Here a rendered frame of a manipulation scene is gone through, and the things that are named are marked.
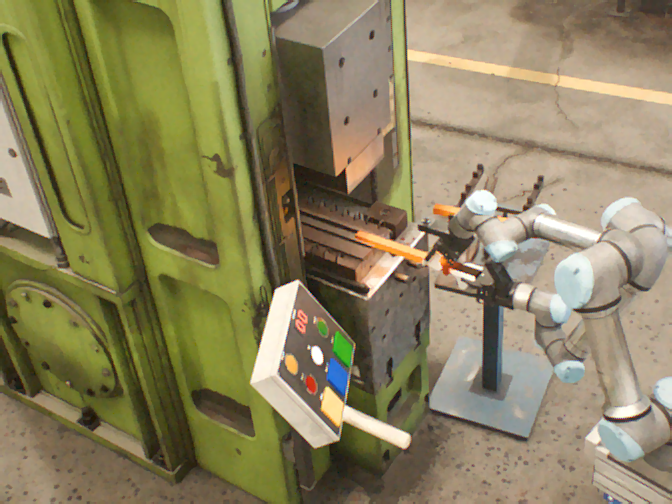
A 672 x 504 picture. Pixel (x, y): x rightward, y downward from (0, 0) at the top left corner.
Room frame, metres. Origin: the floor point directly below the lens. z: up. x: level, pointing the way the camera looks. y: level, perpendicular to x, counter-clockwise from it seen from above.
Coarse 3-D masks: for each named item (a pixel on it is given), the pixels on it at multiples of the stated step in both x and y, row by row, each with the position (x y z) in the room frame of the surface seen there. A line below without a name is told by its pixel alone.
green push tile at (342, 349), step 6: (336, 336) 1.92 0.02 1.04; (342, 336) 1.93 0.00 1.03; (336, 342) 1.90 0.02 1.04; (342, 342) 1.92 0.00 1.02; (336, 348) 1.88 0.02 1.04; (342, 348) 1.90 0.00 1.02; (348, 348) 1.92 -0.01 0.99; (336, 354) 1.87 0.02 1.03; (342, 354) 1.88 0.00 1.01; (348, 354) 1.90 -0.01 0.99; (342, 360) 1.87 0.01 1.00; (348, 360) 1.88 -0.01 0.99; (348, 366) 1.86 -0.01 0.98
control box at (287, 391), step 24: (288, 288) 1.98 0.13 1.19; (288, 312) 1.88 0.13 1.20; (312, 312) 1.93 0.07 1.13; (264, 336) 1.83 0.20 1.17; (288, 336) 1.80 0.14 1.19; (312, 336) 1.86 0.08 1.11; (264, 360) 1.74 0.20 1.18; (312, 360) 1.79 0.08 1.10; (336, 360) 1.86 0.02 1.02; (264, 384) 1.67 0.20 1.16; (288, 384) 1.67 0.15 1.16; (288, 408) 1.66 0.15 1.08; (312, 408) 1.66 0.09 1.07; (312, 432) 1.65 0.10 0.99; (336, 432) 1.65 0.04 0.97
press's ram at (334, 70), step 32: (320, 0) 2.46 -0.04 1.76; (352, 0) 2.44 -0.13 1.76; (384, 0) 2.44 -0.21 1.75; (288, 32) 2.31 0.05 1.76; (320, 32) 2.29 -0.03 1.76; (352, 32) 2.32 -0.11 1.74; (384, 32) 2.44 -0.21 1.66; (288, 64) 2.28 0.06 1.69; (320, 64) 2.22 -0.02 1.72; (352, 64) 2.31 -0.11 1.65; (384, 64) 2.43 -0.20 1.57; (288, 96) 2.29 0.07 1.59; (320, 96) 2.22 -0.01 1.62; (352, 96) 2.30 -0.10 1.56; (384, 96) 2.42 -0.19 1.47; (288, 128) 2.30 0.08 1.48; (320, 128) 2.23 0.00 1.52; (352, 128) 2.29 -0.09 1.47; (320, 160) 2.24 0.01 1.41
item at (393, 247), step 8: (360, 232) 2.39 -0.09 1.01; (368, 240) 2.35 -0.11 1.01; (376, 240) 2.34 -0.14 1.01; (384, 240) 2.34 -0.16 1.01; (384, 248) 2.31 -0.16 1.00; (392, 248) 2.30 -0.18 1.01; (400, 248) 2.29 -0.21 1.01; (408, 248) 2.28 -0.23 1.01; (408, 256) 2.26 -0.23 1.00; (416, 256) 2.24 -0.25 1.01; (424, 256) 2.24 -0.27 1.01; (448, 264) 2.18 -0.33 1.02; (456, 264) 2.18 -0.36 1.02; (464, 264) 2.18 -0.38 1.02; (448, 272) 2.18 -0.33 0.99; (464, 272) 2.15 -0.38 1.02; (472, 272) 2.14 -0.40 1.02
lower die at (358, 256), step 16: (304, 208) 2.56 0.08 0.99; (320, 208) 2.55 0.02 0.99; (304, 224) 2.48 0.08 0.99; (352, 224) 2.45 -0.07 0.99; (368, 224) 2.44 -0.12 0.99; (320, 240) 2.39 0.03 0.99; (336, 240) 2.38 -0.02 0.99; (352, 240) 2.37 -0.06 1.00; (304, 256) 2.36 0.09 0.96; (320, 256) 2.33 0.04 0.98; (352, 256) 2.31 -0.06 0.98; (368, 256) 2.31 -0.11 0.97; (352, 272) 2.26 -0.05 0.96; (368, 272) 2.30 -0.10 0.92
